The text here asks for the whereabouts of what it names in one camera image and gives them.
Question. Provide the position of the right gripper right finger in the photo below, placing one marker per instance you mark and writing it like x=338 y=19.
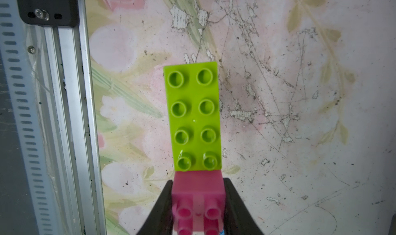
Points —
x=237 y=219

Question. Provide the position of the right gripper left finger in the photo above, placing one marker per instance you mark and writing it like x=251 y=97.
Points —
x=160 y=219

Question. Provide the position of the pink small lego brick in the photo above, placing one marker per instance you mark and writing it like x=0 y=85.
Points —
x=198 y=202

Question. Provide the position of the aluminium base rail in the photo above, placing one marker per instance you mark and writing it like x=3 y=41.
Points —
x=69 y=129

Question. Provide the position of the white vented cable duct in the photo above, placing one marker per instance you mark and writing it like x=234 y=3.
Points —
x=20 y=82

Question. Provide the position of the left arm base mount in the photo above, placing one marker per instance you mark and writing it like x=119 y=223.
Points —
x=63 y=13

